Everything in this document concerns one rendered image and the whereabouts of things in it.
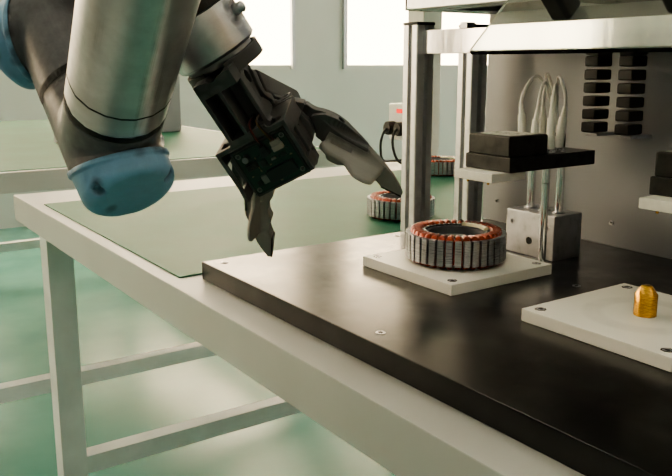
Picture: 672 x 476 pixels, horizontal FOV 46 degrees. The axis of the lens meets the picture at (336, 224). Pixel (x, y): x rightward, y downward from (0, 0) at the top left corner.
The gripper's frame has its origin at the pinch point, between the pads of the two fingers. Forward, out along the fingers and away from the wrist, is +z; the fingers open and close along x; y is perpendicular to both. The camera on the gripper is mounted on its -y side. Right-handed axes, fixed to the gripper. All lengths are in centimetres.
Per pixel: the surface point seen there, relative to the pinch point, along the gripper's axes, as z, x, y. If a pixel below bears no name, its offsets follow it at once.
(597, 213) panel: 24.8, 22.8, -24.2
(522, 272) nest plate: 16.2, 13.5, -4.2
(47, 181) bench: -1, -91, -98
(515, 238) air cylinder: 19.4, 12.9, -17.2
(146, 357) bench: 56, -103, -101
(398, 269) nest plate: 9.8, 1.8, -4.2
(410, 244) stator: 8.9, 3.7, -6.7
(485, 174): 6.9, 14.0, -10.8
